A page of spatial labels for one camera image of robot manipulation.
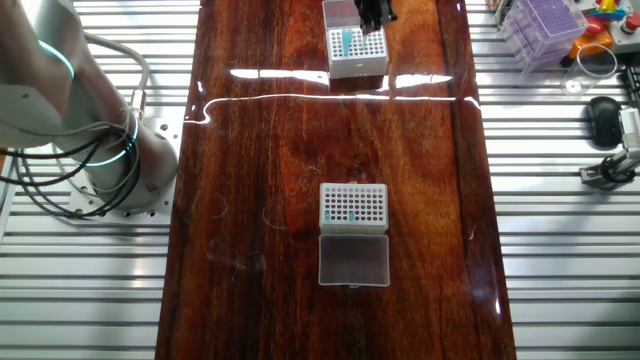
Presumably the small colourful toy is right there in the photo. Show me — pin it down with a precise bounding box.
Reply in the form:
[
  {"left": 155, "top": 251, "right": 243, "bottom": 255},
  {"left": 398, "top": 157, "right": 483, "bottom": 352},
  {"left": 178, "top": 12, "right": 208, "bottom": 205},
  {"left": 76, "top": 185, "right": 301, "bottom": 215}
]
[{"left": 594, "top": 0, "right": 624, "bottom": 24}]

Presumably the purple pipette tip box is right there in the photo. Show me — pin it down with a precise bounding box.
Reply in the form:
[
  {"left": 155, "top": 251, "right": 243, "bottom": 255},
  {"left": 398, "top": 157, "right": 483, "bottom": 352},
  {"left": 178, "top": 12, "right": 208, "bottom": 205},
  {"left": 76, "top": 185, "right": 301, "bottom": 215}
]
[{"left": 496, "top": 0, "right": 590, "bottom": 76}]

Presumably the grey box red button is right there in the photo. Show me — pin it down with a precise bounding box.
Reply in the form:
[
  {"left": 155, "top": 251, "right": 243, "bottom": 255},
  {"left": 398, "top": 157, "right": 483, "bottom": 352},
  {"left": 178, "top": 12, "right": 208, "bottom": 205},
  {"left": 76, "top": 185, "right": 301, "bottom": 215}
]
[{"left": 610, "top": 12, "right": 640, "bottom": 55}]

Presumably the white pipette tip holder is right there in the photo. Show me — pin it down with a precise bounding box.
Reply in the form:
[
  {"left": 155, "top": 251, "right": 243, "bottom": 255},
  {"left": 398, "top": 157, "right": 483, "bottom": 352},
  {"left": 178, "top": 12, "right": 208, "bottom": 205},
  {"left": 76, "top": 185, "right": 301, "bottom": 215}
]
[
  {"left": 318, "top": 181, "right": 392, "bottom": 288},
  {"left": 322, "top": 0, "right": 391, "bottom": 81}
]

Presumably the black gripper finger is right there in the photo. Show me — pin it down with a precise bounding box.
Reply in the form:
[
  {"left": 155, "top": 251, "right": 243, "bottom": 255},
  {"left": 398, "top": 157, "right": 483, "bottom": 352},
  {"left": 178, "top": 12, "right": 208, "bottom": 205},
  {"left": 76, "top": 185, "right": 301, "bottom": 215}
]
[
  {"left": 372, "top": 0, "right": 400, "bottom": 32},
  {"left": 353, "top": 0, "right": 376, "bottom": 37}
]

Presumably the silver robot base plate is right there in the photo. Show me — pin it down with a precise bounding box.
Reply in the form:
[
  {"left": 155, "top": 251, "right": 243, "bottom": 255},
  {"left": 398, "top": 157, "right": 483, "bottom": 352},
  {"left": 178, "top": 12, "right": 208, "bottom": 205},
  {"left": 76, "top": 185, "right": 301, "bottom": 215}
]
[{"left": 67, "top": 117, "right": 184, "bottom": 224}]

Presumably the orange box red button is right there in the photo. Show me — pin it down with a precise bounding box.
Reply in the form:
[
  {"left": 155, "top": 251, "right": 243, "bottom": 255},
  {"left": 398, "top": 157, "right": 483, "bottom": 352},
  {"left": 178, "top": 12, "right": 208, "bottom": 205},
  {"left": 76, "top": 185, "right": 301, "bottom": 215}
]
[{"left": 559, "top": 14, "right": 615, "bottom": 69}]

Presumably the grey cable metal connector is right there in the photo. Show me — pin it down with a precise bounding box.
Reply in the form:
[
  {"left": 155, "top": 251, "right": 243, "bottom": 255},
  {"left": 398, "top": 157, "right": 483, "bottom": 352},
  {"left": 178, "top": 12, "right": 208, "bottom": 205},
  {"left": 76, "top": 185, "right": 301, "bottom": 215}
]
[{"left": 82, "top": 30, "right": 151, "bottom": 122}]

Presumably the black keyboard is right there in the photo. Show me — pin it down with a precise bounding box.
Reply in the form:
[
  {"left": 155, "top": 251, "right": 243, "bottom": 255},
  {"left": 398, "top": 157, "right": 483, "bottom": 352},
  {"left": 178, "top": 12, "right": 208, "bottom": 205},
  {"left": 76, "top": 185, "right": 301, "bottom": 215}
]
[{"left": 621, "top": 65, "right": 640, "bottom": 109}]

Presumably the small silver mounted camera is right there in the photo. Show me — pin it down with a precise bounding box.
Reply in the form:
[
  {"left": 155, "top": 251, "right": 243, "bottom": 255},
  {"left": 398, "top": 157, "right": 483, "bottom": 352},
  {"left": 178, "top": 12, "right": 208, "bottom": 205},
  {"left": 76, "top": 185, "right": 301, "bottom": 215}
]
[{"left": 618, "top": 107, "right": 640, "bottom": 150}]

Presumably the black computer mouse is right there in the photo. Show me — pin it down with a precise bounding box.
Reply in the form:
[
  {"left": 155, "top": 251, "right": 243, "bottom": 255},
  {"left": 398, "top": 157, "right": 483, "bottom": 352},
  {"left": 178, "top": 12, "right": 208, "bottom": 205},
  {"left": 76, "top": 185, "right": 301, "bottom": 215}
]
[{"left": 585, "top": 96, "right": 624, "bottom": 149}]

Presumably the clear plastic cup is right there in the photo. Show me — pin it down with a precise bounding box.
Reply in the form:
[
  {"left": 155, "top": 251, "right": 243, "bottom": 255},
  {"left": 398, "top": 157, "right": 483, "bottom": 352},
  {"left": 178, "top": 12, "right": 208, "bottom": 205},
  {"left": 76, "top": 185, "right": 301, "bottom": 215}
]
[{"left": 559, "top": 43, "right": 619, "bottom": 97}]

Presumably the large brown wooden board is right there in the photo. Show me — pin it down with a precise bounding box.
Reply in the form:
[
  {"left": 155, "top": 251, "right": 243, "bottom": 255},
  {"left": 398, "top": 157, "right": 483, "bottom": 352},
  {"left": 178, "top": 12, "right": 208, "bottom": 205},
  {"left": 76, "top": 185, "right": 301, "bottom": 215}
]
[{"left": 154, "top": 0, "right": 517, "bottom": 360}]

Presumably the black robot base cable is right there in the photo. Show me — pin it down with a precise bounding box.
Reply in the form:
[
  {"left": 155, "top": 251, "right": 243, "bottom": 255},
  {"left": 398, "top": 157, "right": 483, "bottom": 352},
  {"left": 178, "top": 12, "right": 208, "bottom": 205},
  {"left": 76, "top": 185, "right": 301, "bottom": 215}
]
[{"left": 0, "top": 114, "right": 144, "bottom": 219}]

